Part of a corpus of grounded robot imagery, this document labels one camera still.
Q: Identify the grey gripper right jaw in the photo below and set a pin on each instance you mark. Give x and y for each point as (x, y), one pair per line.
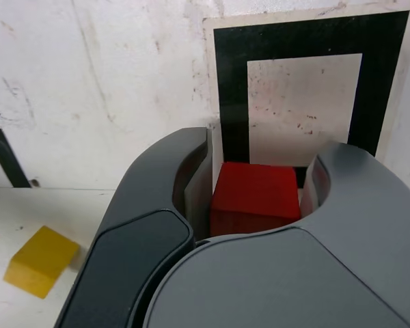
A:
(294, 280)

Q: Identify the black tape strip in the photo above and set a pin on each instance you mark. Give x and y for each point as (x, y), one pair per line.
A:
(3, 153)

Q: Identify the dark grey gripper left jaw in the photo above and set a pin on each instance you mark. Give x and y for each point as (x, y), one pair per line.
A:
(140, 212)

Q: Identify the black tape square outline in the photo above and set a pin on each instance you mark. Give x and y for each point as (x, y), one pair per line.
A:
(232, 85)

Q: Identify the red cube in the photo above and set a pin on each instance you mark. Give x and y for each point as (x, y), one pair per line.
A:
(256, 194)

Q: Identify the yellow cube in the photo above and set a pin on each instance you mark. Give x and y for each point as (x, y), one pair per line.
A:
(41, 263)

